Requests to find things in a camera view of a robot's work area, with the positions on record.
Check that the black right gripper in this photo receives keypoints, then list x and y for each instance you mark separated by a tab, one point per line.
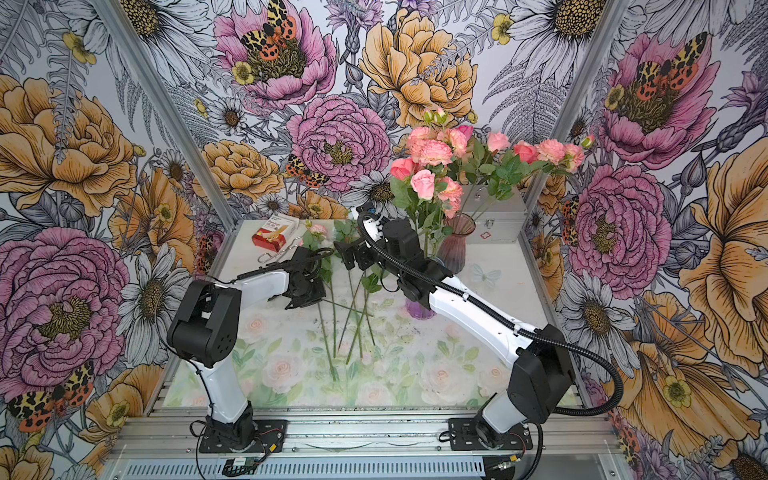
348	249

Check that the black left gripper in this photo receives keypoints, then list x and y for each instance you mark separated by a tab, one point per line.
319	293

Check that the pink flower stem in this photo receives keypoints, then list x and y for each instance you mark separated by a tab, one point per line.
552	155
316	238
401	172
451	203
448	136
424	148

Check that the pink rose stem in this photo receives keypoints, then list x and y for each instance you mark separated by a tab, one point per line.
425	206
518	159
487	172

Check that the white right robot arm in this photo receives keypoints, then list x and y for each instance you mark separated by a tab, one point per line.
541	372

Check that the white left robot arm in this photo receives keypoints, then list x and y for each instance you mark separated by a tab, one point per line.
205	329

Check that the dark pink glass vase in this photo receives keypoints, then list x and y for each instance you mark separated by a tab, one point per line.
466	227

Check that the pink purple glass vase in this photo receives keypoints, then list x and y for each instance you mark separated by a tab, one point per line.
417	311

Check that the red white small box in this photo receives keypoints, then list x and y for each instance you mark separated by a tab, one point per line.
275	233

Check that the silver first aid case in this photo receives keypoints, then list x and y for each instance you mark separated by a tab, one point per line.
496	222

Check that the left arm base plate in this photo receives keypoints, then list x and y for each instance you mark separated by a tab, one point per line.
246	434

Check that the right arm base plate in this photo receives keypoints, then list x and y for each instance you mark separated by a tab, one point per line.
498	425

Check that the aluminium rail frame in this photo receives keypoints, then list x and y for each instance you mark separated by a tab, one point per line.
365	444

